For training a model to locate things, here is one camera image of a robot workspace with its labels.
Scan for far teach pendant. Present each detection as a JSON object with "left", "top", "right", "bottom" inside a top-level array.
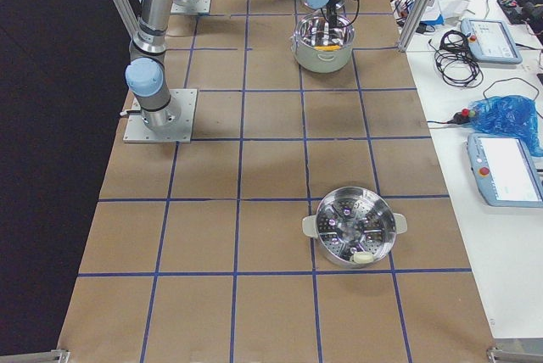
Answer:
[{"left": 460, "top": 18, "right": 523, "bottom": 64}]

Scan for pale green electric pot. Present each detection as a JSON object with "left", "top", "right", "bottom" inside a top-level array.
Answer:
[{"left": 290, "top": 13, "right": 355, "bottom": 74}]

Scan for steel steamer basket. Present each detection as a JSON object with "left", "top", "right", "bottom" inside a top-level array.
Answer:
[{"left": 302, "top": 187, "right": 407, "bottom": 269}]

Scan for yellow corn cob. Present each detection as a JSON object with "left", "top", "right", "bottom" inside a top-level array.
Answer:
[{"left": 314, "top": 44, "right": 341, "bottom": 52}]

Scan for near teach pendant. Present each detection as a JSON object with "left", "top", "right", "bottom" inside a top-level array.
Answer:
[{"left": 467, "top": 133, "right": 542, "bottom": 208}]

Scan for red emergency stop button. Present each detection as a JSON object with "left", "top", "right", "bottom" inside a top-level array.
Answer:
[{"left": 450, "top": 109, "right": 476, "bottom": 125}]

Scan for teach pendant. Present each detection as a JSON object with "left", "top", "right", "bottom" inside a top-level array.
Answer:
[
  {"left": 467, "top": 133, "right": 542, "bottom": 208},
  {"left": 460, "top": 18, "right": 523, "bottom": 64}
]

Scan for blue plastic bag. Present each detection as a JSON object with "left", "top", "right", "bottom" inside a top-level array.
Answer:
[{"left": 468, "top": 95, "right": 542, "bottom": 157}]

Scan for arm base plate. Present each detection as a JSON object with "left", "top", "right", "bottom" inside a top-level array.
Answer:
[
  {"left": 123, "top": 89, "right": 198, "bottom": 143},
  {"left": 171, "top": 0, "right": 211, "bottom": 15}
]

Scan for coiled black cable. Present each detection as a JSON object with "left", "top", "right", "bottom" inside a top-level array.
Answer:
[{"left": 428, "top": 30, "right": 484, "bottom": 87}]

